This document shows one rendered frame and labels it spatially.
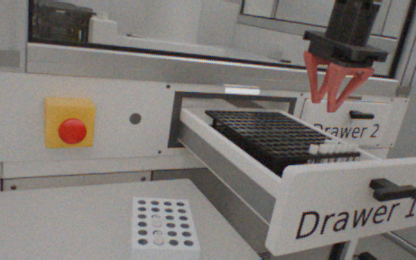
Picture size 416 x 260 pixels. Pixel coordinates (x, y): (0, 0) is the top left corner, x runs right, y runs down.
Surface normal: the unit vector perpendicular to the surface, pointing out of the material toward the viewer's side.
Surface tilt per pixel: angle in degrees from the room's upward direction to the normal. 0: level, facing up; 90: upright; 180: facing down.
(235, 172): 90
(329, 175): 90
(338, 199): 90
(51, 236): 0
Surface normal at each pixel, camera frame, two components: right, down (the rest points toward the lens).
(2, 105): 0.45, 0.35
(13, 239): 0.16, -0.94
